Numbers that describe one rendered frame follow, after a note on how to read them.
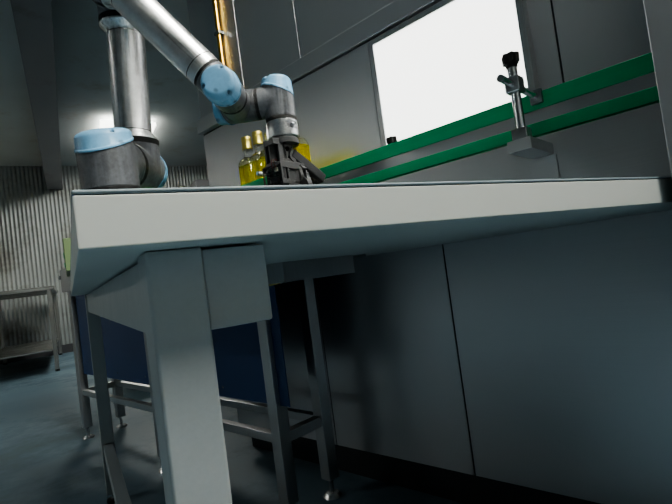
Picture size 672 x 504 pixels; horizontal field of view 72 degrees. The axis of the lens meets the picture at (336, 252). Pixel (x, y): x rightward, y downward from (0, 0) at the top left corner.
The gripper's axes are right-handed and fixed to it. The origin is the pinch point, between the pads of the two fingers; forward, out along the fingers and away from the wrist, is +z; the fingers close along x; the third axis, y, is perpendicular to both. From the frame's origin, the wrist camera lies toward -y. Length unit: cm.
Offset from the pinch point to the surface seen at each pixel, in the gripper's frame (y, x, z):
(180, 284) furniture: 60, 52, 12
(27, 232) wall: -98, -699, -102
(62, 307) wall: -130, -690, 13
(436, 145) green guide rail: -14.5, 31.1, -11.5
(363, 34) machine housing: -31, 4, -54
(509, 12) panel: -31, 45, -40
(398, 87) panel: -30.3, 13.0, -34.6
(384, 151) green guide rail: -13.9, 17.4, -13.9
